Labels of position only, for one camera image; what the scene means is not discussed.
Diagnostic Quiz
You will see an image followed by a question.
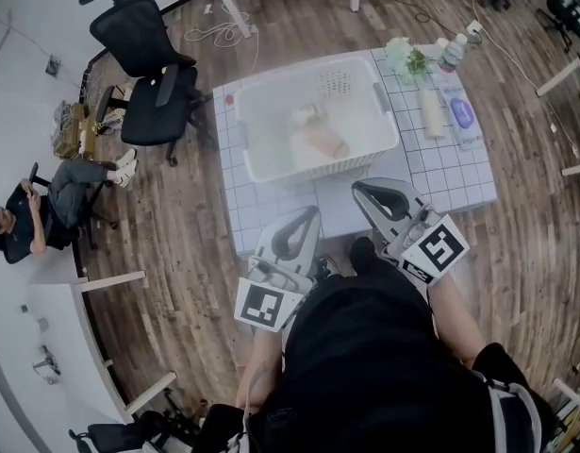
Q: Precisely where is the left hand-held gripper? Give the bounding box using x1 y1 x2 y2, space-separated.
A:
233 204 323 333

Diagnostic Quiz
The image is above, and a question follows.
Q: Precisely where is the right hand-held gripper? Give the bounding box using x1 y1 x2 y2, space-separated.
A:
351 176 471 286

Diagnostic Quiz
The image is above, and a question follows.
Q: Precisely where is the white plastic basket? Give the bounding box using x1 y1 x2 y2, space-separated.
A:
232 56 402 186

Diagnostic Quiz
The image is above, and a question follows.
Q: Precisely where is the pink cup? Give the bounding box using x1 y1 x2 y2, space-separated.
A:
296 126 351 160

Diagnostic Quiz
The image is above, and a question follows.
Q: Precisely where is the person's right forearm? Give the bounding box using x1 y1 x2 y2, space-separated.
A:
426 274 489 368

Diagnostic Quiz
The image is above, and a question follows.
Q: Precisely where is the person's left forearm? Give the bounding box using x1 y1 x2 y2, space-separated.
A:
235 326 290 414

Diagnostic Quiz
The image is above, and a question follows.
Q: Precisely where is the person's black shoe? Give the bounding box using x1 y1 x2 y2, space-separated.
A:
312 254 339 282

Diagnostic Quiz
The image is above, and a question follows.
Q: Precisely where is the white grid table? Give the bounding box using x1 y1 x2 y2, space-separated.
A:
212 43 500 257

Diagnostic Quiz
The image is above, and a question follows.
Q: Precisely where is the cream cylindrical roll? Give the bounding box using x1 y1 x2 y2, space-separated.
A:
421 88 448 141

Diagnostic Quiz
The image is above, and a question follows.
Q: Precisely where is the purple and white packet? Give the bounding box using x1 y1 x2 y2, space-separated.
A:
441 84 487 152

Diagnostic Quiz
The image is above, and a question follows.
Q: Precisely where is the white crumpled object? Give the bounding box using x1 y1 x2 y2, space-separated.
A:
289 103 329 129

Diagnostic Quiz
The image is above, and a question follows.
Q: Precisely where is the white flower bunch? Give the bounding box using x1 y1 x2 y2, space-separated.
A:
383 36 433 83

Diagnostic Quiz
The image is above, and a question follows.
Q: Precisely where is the person's black clothing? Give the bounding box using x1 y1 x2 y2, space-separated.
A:
191 236 559 453

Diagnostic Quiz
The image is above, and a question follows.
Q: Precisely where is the clear water bottle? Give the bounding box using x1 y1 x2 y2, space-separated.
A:
437 32 470 75

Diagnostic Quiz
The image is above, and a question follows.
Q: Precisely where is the black chair with armrest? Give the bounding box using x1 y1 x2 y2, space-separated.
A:
28 160 120 250

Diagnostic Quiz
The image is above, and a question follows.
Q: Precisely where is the black mesh office chair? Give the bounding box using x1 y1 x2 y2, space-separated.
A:
77 0 214 168

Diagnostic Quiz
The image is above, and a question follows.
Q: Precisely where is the white desk with slanted legs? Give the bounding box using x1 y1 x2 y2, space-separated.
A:
198 0 254 40

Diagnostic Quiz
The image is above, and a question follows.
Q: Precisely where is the large white desk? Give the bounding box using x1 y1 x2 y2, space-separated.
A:
0 269 178 453

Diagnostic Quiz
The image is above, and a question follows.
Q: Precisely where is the small metal desk stand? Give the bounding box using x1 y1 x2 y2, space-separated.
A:
32 344 63 386

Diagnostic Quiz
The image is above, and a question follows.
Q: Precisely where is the white floor cable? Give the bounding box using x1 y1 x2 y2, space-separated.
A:
463 0 580 158

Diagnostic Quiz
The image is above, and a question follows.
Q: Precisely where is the black floor cable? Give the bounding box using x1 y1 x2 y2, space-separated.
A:
388 0 470 35

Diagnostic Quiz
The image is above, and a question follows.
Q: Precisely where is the coiled white cable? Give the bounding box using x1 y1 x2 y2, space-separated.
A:
182 0 261 73

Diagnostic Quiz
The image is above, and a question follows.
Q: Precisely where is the grey backpack strap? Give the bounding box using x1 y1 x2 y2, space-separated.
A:
477 370 544 453

